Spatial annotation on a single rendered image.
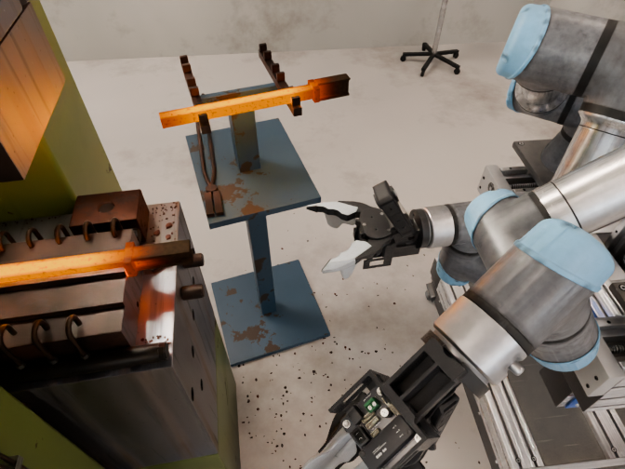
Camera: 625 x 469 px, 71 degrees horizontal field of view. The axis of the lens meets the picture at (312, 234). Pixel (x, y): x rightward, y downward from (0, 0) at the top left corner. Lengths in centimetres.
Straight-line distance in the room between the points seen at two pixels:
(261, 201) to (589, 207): 80
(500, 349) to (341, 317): 144
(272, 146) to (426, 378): 104
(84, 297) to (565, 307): 64
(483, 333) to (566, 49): 52
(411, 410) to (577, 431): 123
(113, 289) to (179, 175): 181
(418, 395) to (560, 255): 17
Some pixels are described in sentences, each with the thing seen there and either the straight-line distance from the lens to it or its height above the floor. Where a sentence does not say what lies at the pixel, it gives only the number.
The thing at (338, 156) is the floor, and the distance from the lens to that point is 255.
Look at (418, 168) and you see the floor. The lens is 253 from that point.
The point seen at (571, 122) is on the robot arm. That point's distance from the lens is 125.
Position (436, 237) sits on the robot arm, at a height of 99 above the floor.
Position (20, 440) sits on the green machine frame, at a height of 92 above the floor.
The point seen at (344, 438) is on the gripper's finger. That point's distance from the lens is 45.
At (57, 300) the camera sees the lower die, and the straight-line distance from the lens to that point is 78.
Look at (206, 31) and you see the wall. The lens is 365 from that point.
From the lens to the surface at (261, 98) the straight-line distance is 103.
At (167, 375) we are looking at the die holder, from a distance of 76.
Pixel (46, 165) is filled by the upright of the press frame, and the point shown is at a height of 104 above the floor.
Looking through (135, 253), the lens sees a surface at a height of 101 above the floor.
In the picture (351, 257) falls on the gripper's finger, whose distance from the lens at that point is 70.
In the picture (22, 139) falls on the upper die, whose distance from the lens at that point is 53.
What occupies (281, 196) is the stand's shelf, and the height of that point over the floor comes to 76.
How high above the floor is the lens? 155
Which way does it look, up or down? 48 degrees down
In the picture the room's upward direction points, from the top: straight up
